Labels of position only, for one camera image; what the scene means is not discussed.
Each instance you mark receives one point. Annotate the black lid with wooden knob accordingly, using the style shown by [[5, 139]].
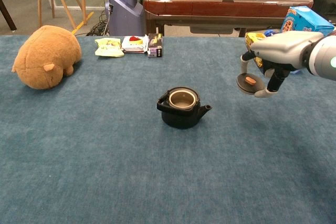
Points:
[[244, 86]]

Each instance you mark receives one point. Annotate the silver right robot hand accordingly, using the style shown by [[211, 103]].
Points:
[[286, 48]]

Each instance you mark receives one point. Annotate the white snack packet red picture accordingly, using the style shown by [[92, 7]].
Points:
[[134, 46]]

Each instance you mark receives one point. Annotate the black cast iron teapot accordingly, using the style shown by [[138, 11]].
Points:
[[181, 120]]

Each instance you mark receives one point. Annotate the yellow biscuit pack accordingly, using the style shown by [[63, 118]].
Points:
[[253, 37]]

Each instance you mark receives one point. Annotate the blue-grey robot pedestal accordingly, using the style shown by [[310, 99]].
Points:
[[123, 16]]

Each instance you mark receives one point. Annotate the blue plastic drink bottle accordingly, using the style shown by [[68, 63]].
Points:
[[269, 33]]

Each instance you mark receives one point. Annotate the brown mahjong table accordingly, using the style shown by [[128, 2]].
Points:
[[210, 7]]

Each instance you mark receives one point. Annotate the blue cookie box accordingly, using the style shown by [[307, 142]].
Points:
[[309, 19]]

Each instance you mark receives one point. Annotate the yellow-green snack bag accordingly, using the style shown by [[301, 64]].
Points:
[[109, 48]]

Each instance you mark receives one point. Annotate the brown plush capybara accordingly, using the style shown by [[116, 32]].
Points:
[[44, 56]]

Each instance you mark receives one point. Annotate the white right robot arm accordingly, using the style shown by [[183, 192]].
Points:
[[324, 58]]

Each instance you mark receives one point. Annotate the black bag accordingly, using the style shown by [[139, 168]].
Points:
[[324, 3]]

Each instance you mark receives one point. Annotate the blue table cloth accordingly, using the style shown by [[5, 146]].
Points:
[[168, 169]]

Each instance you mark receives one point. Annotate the dark table leg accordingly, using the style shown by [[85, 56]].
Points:
[[6, 14]]

